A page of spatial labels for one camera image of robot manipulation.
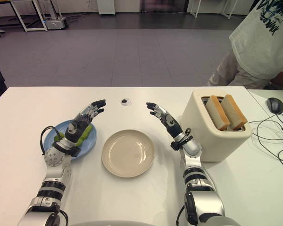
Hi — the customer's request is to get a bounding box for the cream toaster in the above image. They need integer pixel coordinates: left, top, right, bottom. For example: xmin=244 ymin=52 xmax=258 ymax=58
xmin=180 ymin=89 xmax=252 ymax=163

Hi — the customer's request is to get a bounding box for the black computer mouse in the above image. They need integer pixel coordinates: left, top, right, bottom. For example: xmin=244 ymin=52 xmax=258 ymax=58
xmin=266 ymin=97 xmax=283 ymax=115

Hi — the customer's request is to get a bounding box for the green lettuce leaf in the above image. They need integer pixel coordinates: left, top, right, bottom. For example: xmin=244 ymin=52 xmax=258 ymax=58
xmin=52 ymin=124 xmax=93 ymax=147

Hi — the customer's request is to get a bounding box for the thin black cable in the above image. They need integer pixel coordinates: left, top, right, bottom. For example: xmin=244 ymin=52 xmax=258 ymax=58
xmin=248 ymin=112 xmax=283 ymax=170

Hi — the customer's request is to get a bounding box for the cream plate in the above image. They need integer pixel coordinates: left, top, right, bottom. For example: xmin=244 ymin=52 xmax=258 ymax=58
xmin=101 ymin=129 xmax=155 ymax=178

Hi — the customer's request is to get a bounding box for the blue plate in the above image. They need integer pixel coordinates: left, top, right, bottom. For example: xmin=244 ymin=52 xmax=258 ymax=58
xmin=43 ymin=119 xmax=98 ymax=161

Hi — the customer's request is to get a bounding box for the person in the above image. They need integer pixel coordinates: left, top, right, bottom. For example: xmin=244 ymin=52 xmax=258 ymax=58
xmin=206 ymin=0 xmax=283 ymax=89

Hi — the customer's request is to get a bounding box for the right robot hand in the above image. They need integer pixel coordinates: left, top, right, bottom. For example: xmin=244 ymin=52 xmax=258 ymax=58
xmin=146 ymin=102 xmax=182 ymax=138

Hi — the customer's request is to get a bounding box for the grey wheeled machine base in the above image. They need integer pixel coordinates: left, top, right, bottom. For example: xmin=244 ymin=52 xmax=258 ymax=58
xmin=37 ymin=0 xmax=67 ymax=31

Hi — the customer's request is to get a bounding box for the bread slice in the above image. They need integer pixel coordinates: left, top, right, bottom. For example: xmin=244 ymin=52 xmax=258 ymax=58
xmin=206 ymin=95 xmax=230 ymax=131
xmin=220 ymin=94 xmax=248 ymax=131

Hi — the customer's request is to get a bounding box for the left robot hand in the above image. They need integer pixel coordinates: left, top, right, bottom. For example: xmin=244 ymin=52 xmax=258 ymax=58
xmin=64 ymin=99 xmax=107 ymax=144

